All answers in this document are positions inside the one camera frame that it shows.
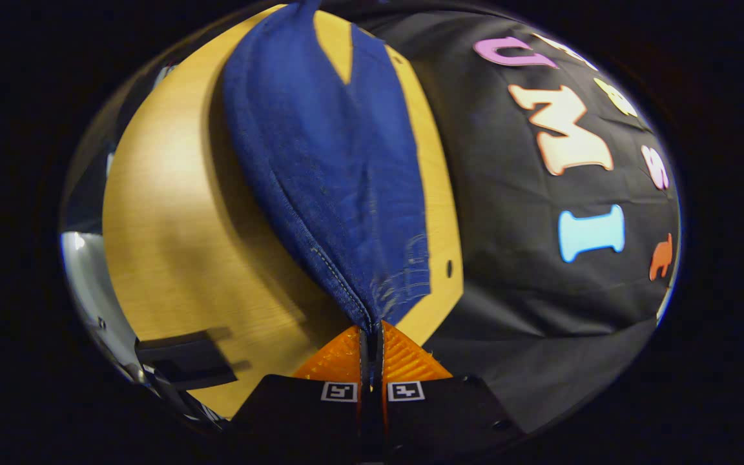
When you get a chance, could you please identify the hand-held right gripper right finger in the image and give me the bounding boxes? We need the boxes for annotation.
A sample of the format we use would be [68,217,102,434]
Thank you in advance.
[374,320,529,453]

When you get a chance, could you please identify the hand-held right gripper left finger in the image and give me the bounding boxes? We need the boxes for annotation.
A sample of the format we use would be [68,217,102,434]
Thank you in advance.
[227,325,374,453]

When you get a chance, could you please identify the blue denim jeans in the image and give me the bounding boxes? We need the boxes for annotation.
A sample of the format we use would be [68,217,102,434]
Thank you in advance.
[222,0,433,335]

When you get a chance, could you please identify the black backdrop cloth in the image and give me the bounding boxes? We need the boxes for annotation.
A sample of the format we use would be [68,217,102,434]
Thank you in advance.
[346,0,683,435]

